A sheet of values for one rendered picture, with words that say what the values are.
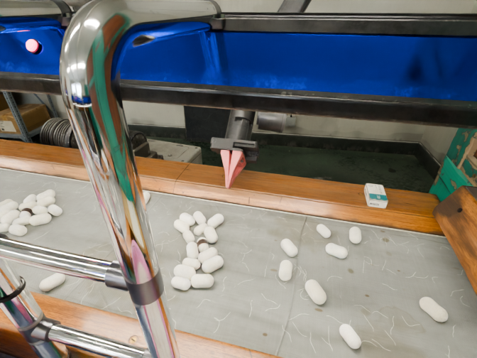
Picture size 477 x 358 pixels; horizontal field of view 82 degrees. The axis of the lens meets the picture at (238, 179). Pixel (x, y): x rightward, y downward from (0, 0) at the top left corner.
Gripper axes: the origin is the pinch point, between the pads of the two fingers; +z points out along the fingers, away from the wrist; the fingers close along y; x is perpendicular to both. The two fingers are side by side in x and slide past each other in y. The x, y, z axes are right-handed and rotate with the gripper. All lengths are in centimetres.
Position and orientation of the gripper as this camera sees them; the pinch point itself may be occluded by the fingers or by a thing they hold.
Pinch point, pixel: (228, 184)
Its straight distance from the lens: 58.8
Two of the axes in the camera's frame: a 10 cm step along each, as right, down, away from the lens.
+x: 1.6, 3.0, 9.4
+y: 9.7, 1.3, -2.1
